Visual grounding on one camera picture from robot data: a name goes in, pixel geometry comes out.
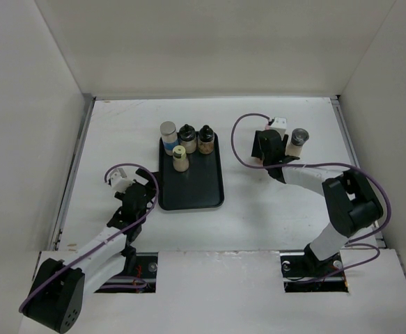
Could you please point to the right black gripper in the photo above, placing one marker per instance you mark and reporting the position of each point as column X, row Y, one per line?
column 256, row 149

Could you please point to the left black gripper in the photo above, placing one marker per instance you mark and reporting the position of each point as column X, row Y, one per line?
column 151, row 187

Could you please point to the yellow cap spice bottle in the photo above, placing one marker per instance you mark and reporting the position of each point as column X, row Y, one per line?
column 180, row 160

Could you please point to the silver cap blue label bottle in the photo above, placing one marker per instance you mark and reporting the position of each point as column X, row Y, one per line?
column 169, row 136

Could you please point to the black cap spice bottle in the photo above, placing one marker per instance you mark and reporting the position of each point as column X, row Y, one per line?
column 187, row 138
column 206, row 140

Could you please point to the black cap spice bottle front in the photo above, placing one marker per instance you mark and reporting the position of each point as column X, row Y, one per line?
column 187, row 138

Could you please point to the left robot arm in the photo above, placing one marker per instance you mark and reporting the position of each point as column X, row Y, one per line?
column 106, row 262

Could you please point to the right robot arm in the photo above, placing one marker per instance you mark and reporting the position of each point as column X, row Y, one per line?
column 352, row 204

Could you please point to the grey clear cap spice bottle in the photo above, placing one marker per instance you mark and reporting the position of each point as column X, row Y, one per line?
column 298, row 138

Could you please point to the black plastic tray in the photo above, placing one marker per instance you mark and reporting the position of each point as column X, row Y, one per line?
column 199, row 187

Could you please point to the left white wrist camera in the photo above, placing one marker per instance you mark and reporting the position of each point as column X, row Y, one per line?
column 119, row 180

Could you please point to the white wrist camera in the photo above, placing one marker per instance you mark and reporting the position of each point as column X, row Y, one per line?
column 278, row 124
column 119, row 180

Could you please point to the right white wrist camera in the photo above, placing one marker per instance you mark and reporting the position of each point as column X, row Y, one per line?
column 278, row 124

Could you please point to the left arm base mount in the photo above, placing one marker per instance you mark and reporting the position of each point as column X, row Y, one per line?
column 138, row 276

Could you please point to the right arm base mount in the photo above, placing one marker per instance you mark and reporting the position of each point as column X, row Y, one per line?
column 300, row 275

